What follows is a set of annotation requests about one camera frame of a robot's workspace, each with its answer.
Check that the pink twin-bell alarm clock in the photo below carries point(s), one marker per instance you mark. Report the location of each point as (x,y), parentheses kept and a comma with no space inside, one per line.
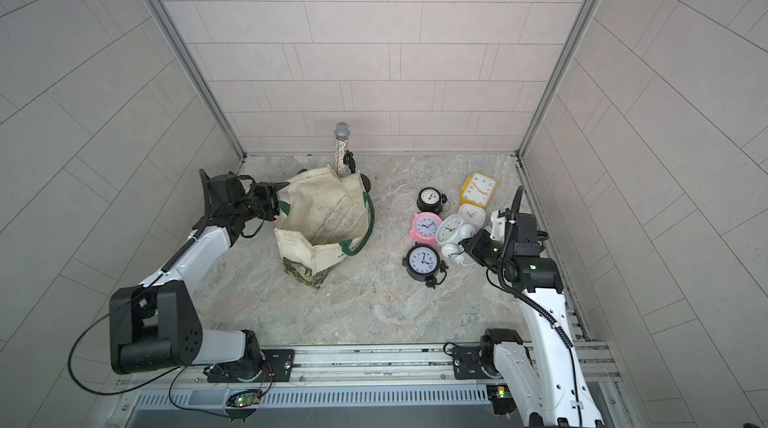
(424,228)

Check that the canvas bag with green handles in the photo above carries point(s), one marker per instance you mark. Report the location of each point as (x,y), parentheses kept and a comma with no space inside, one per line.
(323,220)

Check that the black and white alarm clock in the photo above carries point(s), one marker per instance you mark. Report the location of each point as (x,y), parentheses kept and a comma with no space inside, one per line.
(423,264)

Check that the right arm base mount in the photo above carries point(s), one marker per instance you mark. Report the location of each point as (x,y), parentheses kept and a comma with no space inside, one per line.
(468,362)

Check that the right circuit board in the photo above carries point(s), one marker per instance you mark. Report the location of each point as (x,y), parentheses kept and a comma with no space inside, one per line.
(501,399)

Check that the yellow square alarm clock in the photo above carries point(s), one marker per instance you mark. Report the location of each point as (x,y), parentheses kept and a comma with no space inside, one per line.
(478,190)

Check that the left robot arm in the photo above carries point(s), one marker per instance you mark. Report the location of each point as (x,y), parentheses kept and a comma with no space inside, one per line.
(155,325)

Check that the white square alarm clock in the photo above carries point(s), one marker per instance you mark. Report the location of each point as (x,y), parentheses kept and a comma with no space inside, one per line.
(473,214)

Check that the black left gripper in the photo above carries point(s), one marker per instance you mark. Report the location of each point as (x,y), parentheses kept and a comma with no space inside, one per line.
(268,192)

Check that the left green circuit board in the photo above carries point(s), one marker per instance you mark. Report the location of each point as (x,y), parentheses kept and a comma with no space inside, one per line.
(247,399)

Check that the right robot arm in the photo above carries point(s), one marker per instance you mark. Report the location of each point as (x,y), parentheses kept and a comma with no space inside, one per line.
(551,390)

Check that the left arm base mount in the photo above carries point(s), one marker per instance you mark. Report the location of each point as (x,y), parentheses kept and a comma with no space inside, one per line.
(272,365)

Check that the small black alarm clock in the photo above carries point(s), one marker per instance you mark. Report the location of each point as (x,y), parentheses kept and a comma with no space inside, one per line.
(431,200)

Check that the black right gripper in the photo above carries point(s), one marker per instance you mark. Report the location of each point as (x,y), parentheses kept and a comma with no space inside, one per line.
(475,248)

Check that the aluminium rail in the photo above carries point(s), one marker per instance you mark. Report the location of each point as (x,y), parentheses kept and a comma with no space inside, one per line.
(407,364)

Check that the rhinestone stand with black base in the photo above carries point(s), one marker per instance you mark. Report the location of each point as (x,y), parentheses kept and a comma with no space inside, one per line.
(345,164)

